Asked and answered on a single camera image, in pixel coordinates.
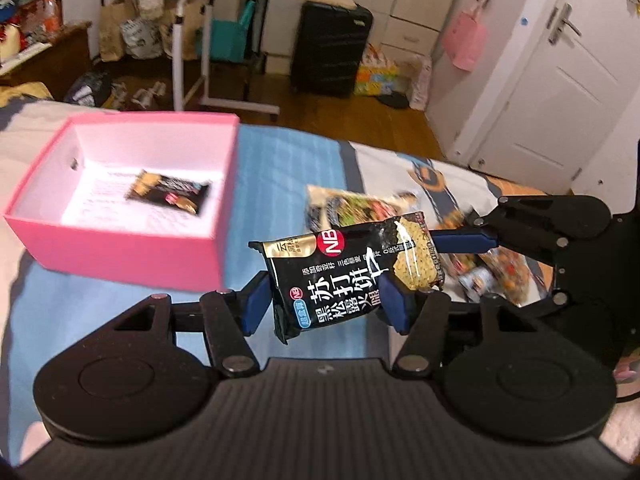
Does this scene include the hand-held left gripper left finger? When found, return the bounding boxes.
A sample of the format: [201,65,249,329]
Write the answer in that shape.
[107,270,275,379]

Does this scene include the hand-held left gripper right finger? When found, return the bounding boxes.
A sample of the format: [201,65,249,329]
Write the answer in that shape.
[377,280,538,379]

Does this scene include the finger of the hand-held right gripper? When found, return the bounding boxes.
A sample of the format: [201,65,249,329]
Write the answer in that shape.
[515,260,576,321]
[429,194,613,267]

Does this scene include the black cracker packet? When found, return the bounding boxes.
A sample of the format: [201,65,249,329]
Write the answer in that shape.
[248,212,447,345]

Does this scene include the pink cardboard box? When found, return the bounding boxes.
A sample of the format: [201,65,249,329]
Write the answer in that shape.
[2,111,242,293]

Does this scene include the clear bag of colourful nuts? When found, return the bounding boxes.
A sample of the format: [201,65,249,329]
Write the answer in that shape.
[306,185,426,241]

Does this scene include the black and gold snack packet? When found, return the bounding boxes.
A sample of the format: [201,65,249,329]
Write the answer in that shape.
[124,169,211,217]

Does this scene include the black round base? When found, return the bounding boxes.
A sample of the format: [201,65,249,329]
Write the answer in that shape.
[377,92,413,110]

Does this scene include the white door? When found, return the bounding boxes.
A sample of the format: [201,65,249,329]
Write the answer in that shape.
[450,0,640,181]

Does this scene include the white and pink bag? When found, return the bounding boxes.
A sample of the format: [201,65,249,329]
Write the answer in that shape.
[410,55,433,111]

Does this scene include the colourful patterned bag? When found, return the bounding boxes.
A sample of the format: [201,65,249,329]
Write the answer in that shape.
[354,44,416,98]

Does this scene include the pink hanging bag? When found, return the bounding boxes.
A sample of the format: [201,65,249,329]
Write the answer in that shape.
[441,2,488,72]

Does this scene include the black suitcase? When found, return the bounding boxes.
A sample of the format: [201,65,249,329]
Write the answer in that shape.
[291,1,374,99]

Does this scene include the white slippers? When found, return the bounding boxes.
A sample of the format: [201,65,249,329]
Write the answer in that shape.
[131,82,168,108]

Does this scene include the black metal stand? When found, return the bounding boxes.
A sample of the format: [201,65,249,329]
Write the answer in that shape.
[240,52,268,92]

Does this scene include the teal bag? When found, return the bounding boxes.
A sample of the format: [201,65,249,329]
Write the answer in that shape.
[197,0,257,63]

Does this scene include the dark bag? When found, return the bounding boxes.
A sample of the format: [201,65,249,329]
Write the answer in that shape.
[65,72,113,108]

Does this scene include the white printed bag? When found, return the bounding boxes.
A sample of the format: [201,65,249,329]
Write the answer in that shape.
[121,17,166,59]

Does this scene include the brown paper bag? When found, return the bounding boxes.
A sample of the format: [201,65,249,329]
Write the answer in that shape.
[98,0,138,63]

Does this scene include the wooden cabinet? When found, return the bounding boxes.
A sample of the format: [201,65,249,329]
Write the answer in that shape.
[0,22,93,103]

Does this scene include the metal door handle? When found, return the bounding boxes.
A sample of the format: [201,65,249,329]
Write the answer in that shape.
[547,4,583,45]

